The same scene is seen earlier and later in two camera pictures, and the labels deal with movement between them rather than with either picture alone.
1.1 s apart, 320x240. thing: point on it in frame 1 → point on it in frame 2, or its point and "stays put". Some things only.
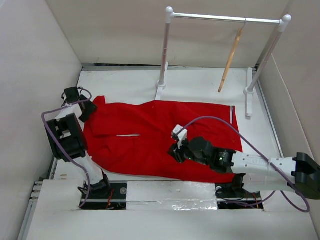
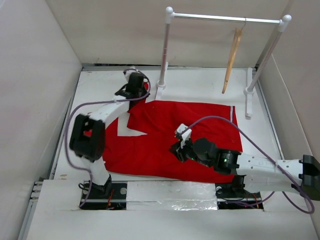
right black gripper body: x=184 y=153 stays put
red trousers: x=133 y=139 stays put
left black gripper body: x=89 y=109 → x=141 y=91
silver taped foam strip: x=171 y=196 stays put
